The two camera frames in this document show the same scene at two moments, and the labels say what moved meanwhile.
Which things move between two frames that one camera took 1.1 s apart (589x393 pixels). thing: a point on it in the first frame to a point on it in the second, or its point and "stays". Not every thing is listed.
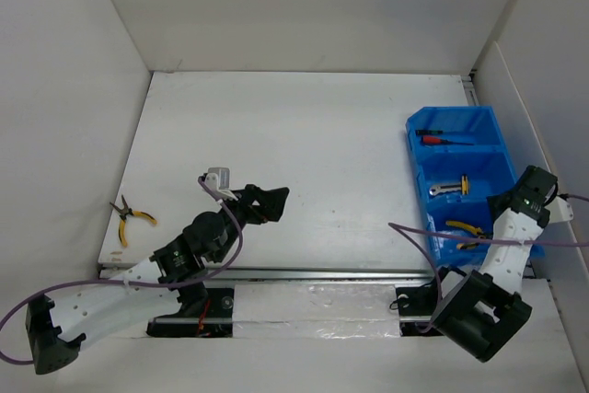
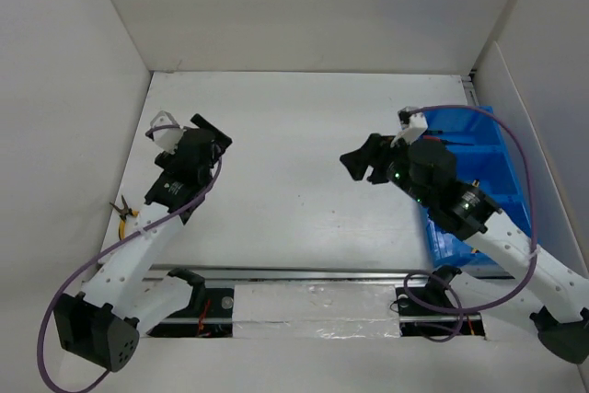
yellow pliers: x=127 y=212 stays
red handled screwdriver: x=433 y=139 stays
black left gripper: x=269 y=203 to x=220 y=144
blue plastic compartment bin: x=461 y=163 stays
